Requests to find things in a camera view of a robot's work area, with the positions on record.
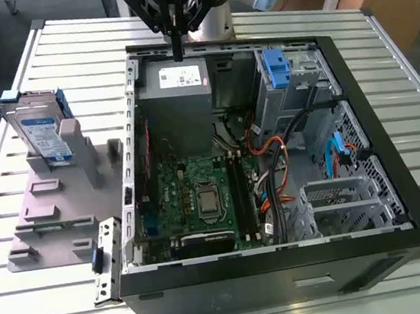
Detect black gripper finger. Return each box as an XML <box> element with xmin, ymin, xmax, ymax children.
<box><xmin>122</xmin><ymin>0</ymin><xmax>180</xmax><ymax>68</ymax></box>
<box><xmin>172</xmin><ymin>0</ymin><xmax>236</xmax><ymax>62</ymax></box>

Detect hard disk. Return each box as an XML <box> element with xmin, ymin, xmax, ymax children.
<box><xmin>0</xmin><ymin>79</ymin><xmax>78</xmax><ymax>173</ymax></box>

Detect blue data wire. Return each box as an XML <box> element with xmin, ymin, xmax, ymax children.
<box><xmin>321</xmin><ymin>127</ymin><xmax>359</xmax><ymax>181</ymax></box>

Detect metal disk bay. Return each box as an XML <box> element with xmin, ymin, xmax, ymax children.
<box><xmin>296</xmin><ymin>169</ymin><xmax>413</xmax><ymax>241</ymax></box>

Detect blue drive cage clip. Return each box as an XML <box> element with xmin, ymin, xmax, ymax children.
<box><xmin>262</xmin><ymin>46</ymin><xmax>295</xmax><ymax>91</ymax></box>

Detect grey power supply unit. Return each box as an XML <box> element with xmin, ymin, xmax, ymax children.
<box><xmin>132</xmin><ymin>54</ymin><xmax>221</xmax><ymax>164</ymax></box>

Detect grey metal drive cage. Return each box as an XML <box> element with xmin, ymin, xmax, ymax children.
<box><xmin>248</xmin><ymin>36</ymin><xmax>348</xmax><ymax>138</ymax></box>

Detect green motherboard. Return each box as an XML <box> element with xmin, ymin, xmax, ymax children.
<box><xmin>129</xmin><ymin>146</ymin><xmax>279</xmax><ymax>265</ymax></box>

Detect CPU socket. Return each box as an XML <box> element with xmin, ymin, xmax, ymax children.
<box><xmin>190</xmin><ymin>178</ymin><xmax>227</xmax><ymax>227</ymax></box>

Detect black RAM slot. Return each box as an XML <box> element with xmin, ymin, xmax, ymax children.
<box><xmin>224</xmin><ymin>149</ymin><xmax>252</xmax><ymax>243</ymax></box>

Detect silver CPU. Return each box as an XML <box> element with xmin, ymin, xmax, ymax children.
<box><xmin>198</xmin><ymin>191</ymin><xmax>221</xmax><ymax>215</ymax></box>

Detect grey parts rack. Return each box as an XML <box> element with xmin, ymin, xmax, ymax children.
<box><xmin>0</xmin><ymin>113</ymin><xmax>138</xmax><ymax>274</ymax></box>

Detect black graphics card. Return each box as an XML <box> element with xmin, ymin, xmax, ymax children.
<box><xmin>169</xmin><ymin>228</ymin><xmax>240</xmax><ymax>261</ymax></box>

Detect green RAM stick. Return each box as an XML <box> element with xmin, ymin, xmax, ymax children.
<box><xmin>33</xmin><ymin>218</ymin><xmax>78</xmax><ymax>233</ymax></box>

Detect metal expansion slot latch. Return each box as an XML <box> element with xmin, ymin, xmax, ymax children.
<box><xmin>83</xmin><ymin>214</ymin><xmax>134</xmax><ymax>308</ymax></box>

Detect black PC case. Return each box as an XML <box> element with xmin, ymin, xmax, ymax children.
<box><xmin>90</xmin><ymin>9</ymin><xmax>420</xmax><ymax>314</ymax></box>

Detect white desk frame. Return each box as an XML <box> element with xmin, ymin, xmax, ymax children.
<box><xmin>2</xmin><ymin>0</ymin><xmax>140</xmax><ymax>33</ymax></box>

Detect yellow black power wires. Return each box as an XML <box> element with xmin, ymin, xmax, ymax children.
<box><xmin>209</xmin><ymin>129</ymin><xmax>241</xmax><ymax>154</ymax></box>

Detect thin red wire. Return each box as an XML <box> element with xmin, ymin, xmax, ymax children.
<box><xmin>131</xmin><ymin>118</ymin><xmax>160</xmax><ymax>205</ymax></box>

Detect orange wire bundle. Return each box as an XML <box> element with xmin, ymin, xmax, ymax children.
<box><xmin>244</xmin><ymin>122</ymin><xmax>298</xmax><ymax>217</ymax></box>

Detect black cable bundle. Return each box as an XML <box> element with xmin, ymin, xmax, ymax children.
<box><xmin>252</xmin><ymin>97</ymin><xmax>362</xmax><ymax>246</ymax></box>

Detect black power connector wire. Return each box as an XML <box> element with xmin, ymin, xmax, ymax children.
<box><xmin>345</xmin><ymin>139</ymin><xmax>376</xmax><ymax>166</ymax></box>

